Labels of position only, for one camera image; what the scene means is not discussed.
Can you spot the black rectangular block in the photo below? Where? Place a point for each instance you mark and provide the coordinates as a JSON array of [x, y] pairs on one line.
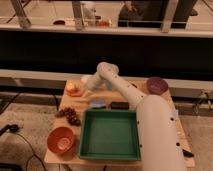
[[119, 105]]

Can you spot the green plastic tray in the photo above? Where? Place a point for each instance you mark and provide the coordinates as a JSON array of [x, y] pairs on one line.
[[109, 135]]

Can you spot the orange red pepper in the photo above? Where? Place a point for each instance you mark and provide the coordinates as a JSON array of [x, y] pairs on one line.
[[74, 93]]

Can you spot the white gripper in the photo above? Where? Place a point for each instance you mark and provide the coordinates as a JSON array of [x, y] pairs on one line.
[[94, 82]]

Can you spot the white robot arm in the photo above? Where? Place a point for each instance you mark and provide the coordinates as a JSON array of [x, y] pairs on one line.
[[161, 150]]

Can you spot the yellow onion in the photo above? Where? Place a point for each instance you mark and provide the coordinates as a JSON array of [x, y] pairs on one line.
[[72, 88]]

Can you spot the bunch of dark grapes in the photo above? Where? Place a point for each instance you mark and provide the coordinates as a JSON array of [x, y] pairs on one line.
[[70, 114]]

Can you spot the purple plate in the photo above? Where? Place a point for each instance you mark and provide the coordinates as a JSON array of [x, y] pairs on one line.
[[156, 85]]

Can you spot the orange bowl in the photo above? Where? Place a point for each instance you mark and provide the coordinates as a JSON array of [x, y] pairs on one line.
[[60, 140]]

